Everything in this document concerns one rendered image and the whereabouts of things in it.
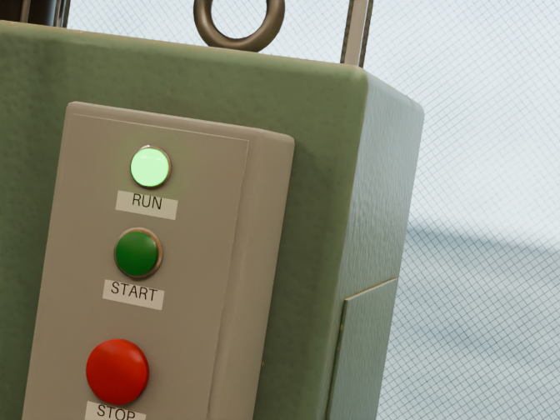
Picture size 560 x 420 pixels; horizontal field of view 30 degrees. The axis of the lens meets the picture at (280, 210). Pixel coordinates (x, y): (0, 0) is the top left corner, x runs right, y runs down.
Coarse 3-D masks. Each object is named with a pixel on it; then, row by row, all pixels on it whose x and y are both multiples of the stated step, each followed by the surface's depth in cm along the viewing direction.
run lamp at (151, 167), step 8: (136, 152) 48; (144, 152) 48; (152, 152) 47; (160, 152) 48; (136, 160) 48; (144, 160) 47; (152, 160) 47; (160, 160) 47; (168, 160) 48; (136, 168) 48; (144, 168) 47; (152, 168) 47; (160, 168) 47; (168, 168) 48; (136, 176) 48; (144, 176) 47; (152, 176) 47; (160, 176) 47; (168, 176) 48; (144, 184) 48; (152, 184) 48; (160, 184) 48
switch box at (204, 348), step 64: (64, 128) 50; (128, 128) 48; (192, 128) 48; (256, 128) 47; (64, 192) 49; (192, 192) 48; (256, 192) 47; (64, 256) 49; (192, 256) 48; (256, 256) 49; (64, 320) 49; (128, 320) 48; (192, 320) 48; (256, 320) 51; (64, 384) 49; (192, 384) 48; (256, 384) 52
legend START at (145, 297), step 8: (104, 288) 49; (112, 288) 49; (120, 288) 49; (128, 288) 48; (136, 288) 48; (144, 288) 48; (152, 288) 48; (104, 296) 49; (112, 296) 49; (120, 296) 49; (128, 296) 48; (136, 296) 48; (144, 296) 48; (152, 296) 48; (160, 296) 48; (136, 304) 48; (144, 304) 48; (152, 304) 48; (160, 304) 48
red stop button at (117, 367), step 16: (96, 352) 48; (112, 352) 48; (128, 352) 47; (96, 368) 48; (112, 368) 48; (128, 368) 47; (144, 368) 47; (96, 384) 48; (112, 384) 48; (128, 384) 47; (144, 384) 48; (112, 400) 48; (128, 400) 48
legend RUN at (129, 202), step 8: (120, 192) 48; (128, 192) 48; (120, 200) 48; (128, 200) 48; (136, 200) 48; (144, 200) 48; (152, 200) 48; (160, 200) 48; (168, 200) 48; (176, 200) 48; (120, 208) 48; (128, 208) 48; (136, 208) 48; (144, 208) 48; (152, 208) 48; (160, 208) 48; (168, 208) 48; (176, 208) 48; (160, 216) 48; (168, 216) 48
